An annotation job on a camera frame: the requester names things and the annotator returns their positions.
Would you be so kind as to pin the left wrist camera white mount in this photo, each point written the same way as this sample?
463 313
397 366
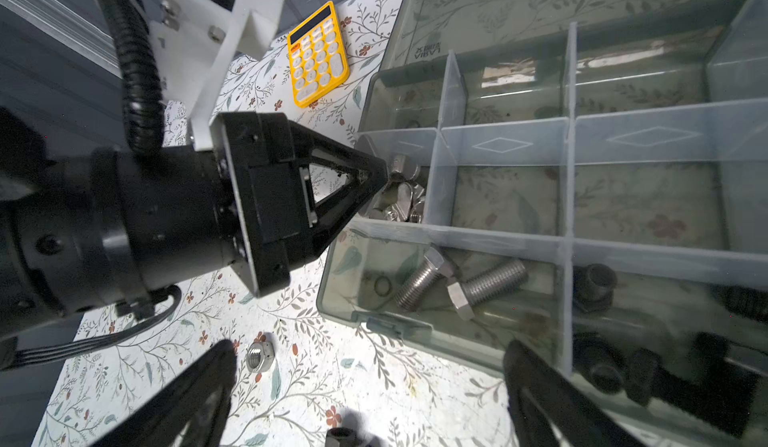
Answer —
184 57

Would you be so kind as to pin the green transparent compartment organizer box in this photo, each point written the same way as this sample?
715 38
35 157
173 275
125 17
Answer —
563 133

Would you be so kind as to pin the silver hex bolt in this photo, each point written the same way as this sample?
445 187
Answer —
504 278
435 266

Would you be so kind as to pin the black nuts cluster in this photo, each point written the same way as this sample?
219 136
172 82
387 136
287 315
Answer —
342 437

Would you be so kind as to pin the floral patterned table mat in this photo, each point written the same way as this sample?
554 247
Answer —
325 374

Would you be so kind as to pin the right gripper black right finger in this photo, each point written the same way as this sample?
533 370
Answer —
541 401

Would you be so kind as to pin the black bolts in box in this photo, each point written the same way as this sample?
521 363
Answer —
688 354

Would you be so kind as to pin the yellow calculator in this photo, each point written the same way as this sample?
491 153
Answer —
318 61

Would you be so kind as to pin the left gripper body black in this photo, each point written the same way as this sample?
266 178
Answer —
107 228

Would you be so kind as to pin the pile of screws and wingnuts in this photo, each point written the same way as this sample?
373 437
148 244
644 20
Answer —
403 198

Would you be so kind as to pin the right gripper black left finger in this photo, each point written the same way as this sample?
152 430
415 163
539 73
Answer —
192 410

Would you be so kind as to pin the silver hex nut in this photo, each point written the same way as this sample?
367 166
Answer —
260 357

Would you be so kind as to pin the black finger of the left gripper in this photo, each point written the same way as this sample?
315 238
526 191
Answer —
294 189

